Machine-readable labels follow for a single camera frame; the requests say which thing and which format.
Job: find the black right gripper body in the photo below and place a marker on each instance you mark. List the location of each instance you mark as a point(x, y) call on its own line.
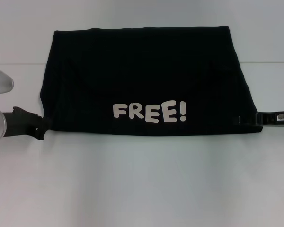
point(272, 118)

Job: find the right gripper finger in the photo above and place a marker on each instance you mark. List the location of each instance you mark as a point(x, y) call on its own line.
point(247, 120)

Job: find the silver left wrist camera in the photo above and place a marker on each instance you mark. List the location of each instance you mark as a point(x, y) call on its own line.
point(1, 81)

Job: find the black t-shirt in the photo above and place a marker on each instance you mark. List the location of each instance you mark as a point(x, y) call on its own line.
point(144, 78)

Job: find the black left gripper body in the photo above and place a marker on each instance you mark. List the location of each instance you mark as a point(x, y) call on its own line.
point(21, 123)

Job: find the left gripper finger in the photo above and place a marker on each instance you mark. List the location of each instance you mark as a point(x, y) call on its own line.
point(44, 122)
point(41, 134)

